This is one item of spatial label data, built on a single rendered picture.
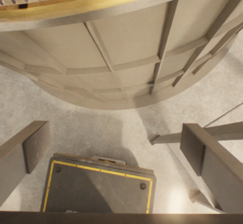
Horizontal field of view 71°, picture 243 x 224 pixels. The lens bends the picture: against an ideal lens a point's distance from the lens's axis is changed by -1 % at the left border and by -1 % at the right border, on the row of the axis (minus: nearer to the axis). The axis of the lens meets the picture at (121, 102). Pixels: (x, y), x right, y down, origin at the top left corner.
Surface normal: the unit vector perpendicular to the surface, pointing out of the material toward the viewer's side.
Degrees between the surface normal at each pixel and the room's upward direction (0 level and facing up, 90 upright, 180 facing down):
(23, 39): 90
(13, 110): 0
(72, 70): 0
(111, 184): 0
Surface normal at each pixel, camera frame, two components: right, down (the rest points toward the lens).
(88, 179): -0.11, -0.14
